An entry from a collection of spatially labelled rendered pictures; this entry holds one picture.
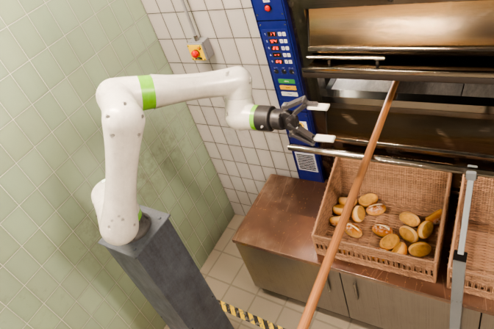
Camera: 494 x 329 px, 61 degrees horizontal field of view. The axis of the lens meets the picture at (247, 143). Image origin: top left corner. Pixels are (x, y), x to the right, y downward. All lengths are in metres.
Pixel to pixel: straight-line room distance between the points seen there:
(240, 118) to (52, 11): 0.96
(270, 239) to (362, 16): 1.21
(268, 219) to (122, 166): 1.24
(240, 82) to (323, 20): 0.56
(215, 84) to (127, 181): 0.44
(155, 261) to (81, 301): 0.69
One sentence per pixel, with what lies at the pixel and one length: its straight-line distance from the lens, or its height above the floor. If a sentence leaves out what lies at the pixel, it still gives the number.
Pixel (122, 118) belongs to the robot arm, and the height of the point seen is 1.78.
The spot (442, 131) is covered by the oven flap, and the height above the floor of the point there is 1.02.
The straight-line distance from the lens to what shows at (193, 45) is 2.20.
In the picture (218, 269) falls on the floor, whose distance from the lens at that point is 3.03.
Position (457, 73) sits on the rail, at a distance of 1.71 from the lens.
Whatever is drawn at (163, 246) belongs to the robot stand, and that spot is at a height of 1.10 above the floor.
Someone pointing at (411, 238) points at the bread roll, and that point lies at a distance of 2.15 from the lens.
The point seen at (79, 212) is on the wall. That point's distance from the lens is 2.20.
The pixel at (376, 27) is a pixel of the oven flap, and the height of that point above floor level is 1.54.
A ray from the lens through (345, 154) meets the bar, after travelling 1.77.
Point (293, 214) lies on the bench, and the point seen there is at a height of 0.58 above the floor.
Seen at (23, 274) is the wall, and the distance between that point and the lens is 2.12.
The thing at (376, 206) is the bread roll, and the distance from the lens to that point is 2.26.
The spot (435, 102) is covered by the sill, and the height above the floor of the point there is 1.18.
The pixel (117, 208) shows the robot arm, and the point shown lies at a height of 1.50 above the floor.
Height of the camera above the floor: 2.36
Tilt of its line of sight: 38 degrees down
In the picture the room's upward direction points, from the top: 20 degrees counter-clockwise
